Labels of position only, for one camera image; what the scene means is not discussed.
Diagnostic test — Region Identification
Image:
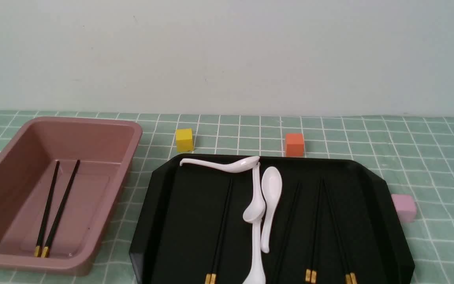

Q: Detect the black chopstick gold tip middle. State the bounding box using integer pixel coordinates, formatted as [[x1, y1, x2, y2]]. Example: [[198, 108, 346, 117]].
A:
[[305, 178, 321, 284]]

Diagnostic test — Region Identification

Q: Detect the orange cube block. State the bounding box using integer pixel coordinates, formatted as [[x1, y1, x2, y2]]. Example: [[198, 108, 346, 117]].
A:
[[285, 133, 305, 157]]

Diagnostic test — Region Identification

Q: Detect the black chopstick gold tip right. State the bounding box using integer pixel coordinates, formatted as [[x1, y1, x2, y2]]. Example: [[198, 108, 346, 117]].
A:
[[322, 179, 353, 284]]

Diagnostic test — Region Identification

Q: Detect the white spoon bottom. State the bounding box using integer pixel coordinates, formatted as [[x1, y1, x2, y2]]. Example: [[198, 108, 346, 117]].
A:
[[243, 216, 266, 284]]

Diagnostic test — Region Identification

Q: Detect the white spoon centre left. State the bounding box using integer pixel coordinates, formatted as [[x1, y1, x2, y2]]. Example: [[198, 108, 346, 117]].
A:
[[242, 163, 266, 224]]

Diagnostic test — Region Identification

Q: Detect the white spoon top horizontal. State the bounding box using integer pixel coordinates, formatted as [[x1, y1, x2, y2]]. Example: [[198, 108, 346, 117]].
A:
[[180, 156, 260, 173]]

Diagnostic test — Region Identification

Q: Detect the black chopstick in bin right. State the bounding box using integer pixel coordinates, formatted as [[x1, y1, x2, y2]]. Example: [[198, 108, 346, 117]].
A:
[[40, 160, 80, 258]]

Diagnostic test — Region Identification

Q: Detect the pink plastic bin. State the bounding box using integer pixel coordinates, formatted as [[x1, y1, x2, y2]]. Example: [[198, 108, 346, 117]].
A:
[[0, 117, 142, 276]]

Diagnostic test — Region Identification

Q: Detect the black chopstick gold tip far-right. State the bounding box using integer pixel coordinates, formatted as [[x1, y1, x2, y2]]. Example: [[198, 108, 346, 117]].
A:
[[322, 179, 358, 284]]

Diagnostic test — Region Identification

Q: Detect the pink cube block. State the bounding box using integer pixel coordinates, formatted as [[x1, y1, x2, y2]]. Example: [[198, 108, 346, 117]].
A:
[[391, 194, 417, 223]]

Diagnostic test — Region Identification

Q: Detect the white spoon centre right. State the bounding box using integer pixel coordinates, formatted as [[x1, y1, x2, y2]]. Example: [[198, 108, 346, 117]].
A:
[[260, 166, 282, 254]]

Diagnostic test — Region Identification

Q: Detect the black chopstick in bin left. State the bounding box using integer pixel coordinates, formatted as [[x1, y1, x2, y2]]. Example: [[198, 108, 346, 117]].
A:
[[34, 160, 60, 257]]

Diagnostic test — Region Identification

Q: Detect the yellow cube block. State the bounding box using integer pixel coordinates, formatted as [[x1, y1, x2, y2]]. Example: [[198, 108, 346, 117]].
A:
[[175, 128, 194, 153]]

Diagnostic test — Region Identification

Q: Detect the black chopstick gold tip middle-right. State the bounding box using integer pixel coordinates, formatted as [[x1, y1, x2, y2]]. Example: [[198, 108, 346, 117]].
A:
[[310, 178, 326, 284]]

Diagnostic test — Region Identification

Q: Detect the black plastic tray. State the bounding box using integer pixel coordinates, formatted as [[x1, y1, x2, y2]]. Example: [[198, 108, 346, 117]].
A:
[[129, 153, 415, 284]]

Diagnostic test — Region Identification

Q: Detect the black chopstick in bin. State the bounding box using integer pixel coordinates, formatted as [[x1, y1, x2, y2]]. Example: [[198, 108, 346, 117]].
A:
[[40, 160, 80, 258], [34, 160, 60, 257]]

